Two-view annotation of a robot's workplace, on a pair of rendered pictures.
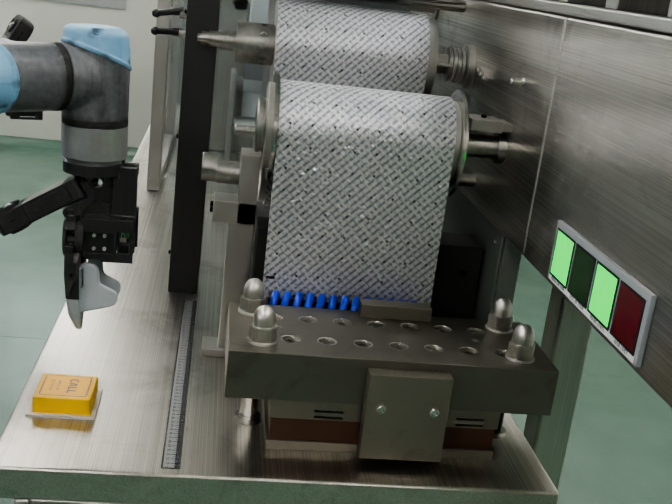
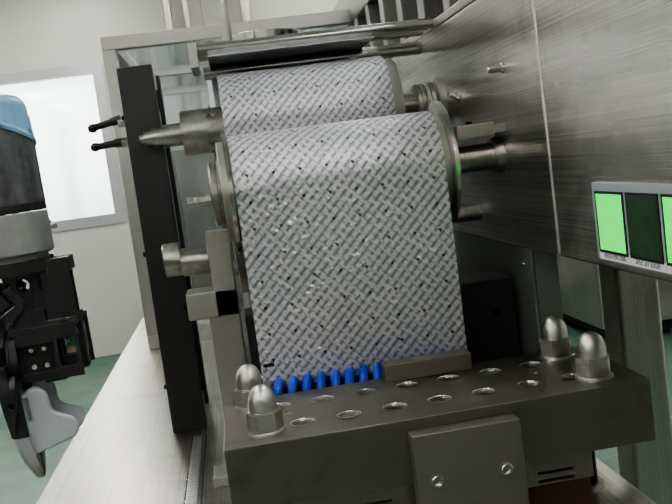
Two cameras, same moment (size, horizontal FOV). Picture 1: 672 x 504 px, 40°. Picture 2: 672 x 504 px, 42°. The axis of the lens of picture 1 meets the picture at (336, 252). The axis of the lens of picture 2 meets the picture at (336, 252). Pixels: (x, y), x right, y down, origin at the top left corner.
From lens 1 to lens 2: 0.31 m
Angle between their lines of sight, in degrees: 11
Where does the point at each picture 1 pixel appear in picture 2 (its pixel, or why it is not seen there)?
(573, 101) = (566, 41)
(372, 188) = (361, 229)
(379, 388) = (428, 453)
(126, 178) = (56, 271)
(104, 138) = (16, 225)
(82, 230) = (14, 346)
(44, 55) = not seen: outside the picture
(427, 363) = (480, 407)
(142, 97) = not seen: hidden behind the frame
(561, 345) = not seen: hidden behind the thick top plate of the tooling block
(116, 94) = (20, 169)
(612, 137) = (629, 41)
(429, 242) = (445, 277)
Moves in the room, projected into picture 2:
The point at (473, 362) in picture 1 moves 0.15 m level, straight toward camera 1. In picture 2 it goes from (538, 393) to (546, 450)
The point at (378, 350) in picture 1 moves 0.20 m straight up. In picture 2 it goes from (415, 408) to (388, 197)
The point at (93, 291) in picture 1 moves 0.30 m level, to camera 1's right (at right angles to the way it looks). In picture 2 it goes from (46, 423) to (359, 383)
